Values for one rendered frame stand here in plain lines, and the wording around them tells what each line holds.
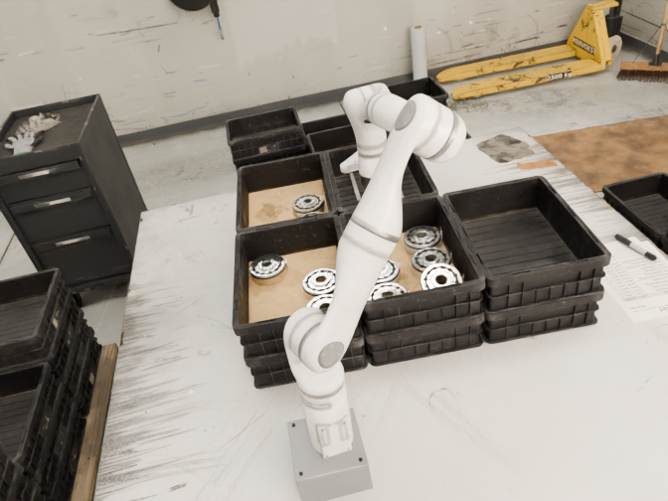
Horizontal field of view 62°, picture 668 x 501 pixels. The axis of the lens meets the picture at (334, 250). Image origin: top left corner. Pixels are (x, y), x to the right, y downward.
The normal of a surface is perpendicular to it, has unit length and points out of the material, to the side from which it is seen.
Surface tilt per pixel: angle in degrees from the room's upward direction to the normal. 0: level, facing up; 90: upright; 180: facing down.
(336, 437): 88
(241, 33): 90
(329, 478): 90
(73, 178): 90
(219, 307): 0
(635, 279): 0
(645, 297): 0
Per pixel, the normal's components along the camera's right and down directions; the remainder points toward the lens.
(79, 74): 0.19, 0.58
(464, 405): -0.14, -0.79
